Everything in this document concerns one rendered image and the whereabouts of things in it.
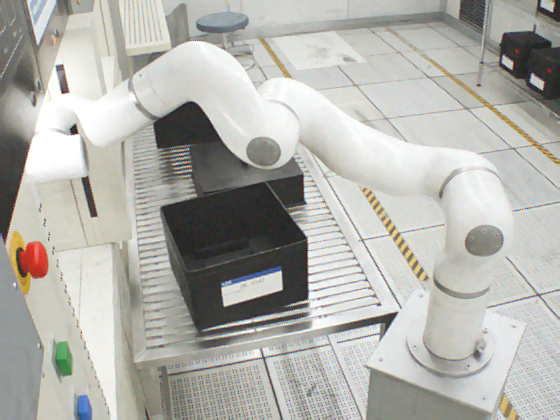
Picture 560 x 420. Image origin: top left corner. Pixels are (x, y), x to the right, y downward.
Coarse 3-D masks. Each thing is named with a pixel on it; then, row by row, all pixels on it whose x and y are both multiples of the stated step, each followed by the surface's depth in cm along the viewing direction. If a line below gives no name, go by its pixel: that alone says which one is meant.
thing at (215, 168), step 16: (208, 144) 187; (224, 144) 186; (192, 160) 181; (208, 160) 178; (224, 160) 178; (240, 160) 177; (192, 176) 190; (208, 176) 171; (224, 176) 170; (240, 176) 170; (256, 176) 169; (272, 176) 169; (288, 176) 169; (208, 192) 164; (288, 192) 171
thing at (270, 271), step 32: (224, 192) 150; (256, 192) 154; (192, 224) 152; (224, 224) 155; (256, 224) 159; (288, 224) 143; (192, 256) 156; (224, 256) 155; (256, 256) 129; (288, 256) 132; (192, 288) 127; (224, 288) 130; (256, 288) 133; (288, 288) 137; (224, 320) 135
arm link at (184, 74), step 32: (160, 64) 97; (192, 64) 95; (224, 64) 96; (160, 96) 98; (192, 96) 98; (224, 96) 95; (256, 96) 94; (224, 128) 96; (256, 128) 92; (288, 128) 94; (256, 160) 94; (288, 160) 96
